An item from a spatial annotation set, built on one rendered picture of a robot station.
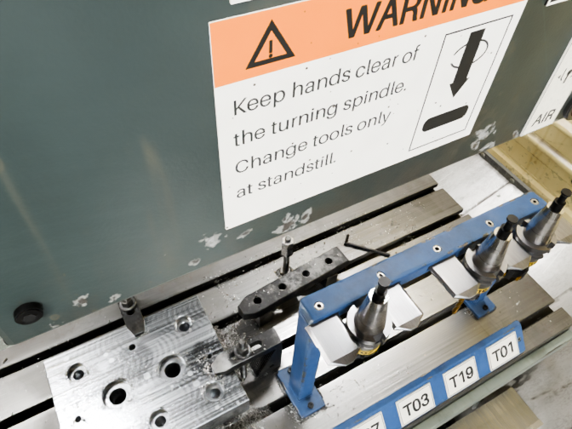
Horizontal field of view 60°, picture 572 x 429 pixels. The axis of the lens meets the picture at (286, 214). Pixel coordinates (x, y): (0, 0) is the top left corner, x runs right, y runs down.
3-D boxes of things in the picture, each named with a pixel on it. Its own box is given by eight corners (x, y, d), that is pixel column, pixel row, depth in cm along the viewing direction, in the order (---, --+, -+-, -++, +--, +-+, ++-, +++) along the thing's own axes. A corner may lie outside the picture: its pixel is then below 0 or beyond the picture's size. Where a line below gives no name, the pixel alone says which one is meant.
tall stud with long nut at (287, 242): (293, 274, 111) (297, 240, 101) (283, 279, 110) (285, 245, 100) (287, 265, 112) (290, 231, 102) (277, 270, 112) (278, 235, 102)
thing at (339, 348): (365, 356, 67) (366, 353, 66) (332, 374, 65) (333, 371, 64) (337, 315, 71) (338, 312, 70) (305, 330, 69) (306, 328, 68)
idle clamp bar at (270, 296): (346, 276, 111) (350, 260, 106) (247, 334, 101) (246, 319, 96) (332, 261, 114) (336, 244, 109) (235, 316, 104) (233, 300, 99)
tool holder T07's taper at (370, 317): (374, 302, 70) (384, 277, 65) (391, 328, 68) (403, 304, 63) (347, 312, 69) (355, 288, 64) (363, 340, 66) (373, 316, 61)
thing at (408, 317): (428, 322, 71) (429, 319, 70) (398, 338, 69) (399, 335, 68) (398, 284, 74) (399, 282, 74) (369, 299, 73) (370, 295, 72)
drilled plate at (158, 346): (249, 408, 88) (248, 399, 84) (85, 497, 78) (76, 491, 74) (199, 307, 100) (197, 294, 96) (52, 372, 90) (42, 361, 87)
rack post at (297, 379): (325, 406, 93) (347, 335, 70) (300, 420, 91) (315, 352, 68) (299, 361, 98) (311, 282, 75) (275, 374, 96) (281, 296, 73)
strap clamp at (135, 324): (156, 351, 98) (142, 315, 87) (140, 358, 97) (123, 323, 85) (134, 300, 105) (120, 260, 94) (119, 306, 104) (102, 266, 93)
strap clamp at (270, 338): (281, 365, 97) (283, 331, 86) (220, 397, 93) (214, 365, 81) (272, 351, 99) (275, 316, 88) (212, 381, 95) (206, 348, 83)
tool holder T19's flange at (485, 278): (482, 248, 80) (488, 238, 79) (509, 276, 77) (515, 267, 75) (452, 262, 78) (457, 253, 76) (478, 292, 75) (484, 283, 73)
